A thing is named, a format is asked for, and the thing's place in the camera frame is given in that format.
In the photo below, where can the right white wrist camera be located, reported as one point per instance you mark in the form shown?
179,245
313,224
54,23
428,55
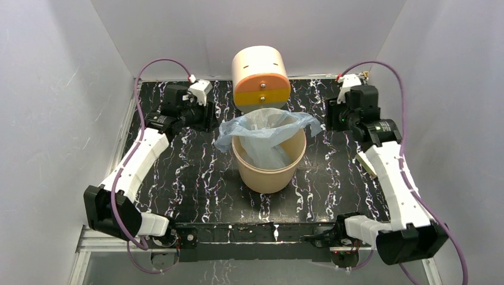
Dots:
345,82

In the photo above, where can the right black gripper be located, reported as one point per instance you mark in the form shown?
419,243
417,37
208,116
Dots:
332,107

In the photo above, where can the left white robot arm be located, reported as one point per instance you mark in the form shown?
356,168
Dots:
110,206

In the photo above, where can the light blue plastic bag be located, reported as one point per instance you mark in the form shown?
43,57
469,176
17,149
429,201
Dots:
261,133

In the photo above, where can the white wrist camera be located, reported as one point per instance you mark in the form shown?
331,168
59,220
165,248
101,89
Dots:
345,82
199,91

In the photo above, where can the round cream drawer cabinet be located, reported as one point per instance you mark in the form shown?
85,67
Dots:
259,79

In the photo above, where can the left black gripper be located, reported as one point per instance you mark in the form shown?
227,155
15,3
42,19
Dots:
208,116

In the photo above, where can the small cream cardboard box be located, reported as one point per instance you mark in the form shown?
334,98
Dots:
367,166

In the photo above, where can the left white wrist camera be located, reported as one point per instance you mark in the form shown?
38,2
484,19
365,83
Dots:
199,91

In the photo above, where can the beige round trash bin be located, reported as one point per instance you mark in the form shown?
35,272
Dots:
270,181

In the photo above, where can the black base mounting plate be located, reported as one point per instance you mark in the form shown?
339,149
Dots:
315,241

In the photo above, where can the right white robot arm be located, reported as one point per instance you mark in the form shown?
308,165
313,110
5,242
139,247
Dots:
411,233

